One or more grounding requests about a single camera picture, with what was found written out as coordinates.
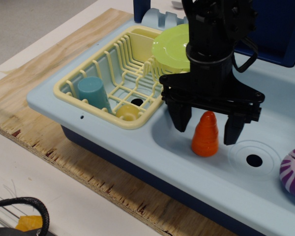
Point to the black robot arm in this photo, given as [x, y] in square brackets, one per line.
[218, 45]

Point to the yellow tape piece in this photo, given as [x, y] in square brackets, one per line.
[28, 223]

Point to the light green plastic plate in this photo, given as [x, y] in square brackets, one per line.
[169, 47]

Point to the black device with screw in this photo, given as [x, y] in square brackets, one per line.
[16, 232]

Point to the plywood base board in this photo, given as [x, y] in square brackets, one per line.
[84, 194]

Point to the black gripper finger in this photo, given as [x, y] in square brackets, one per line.
[233, 129]
[180, 115]

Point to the teal plastic cup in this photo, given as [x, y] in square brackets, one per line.
[92, 89]

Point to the small yellow toy bowl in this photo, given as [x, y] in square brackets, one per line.
[128, 112]

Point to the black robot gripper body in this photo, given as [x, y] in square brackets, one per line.
[211, 85]

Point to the orange toy carrot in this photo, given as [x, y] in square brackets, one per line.
[205, 140]

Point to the cream plastic dish rack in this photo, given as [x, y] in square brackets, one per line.
[128, 71]

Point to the light blue toy sink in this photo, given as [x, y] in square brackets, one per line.
[239, 187]

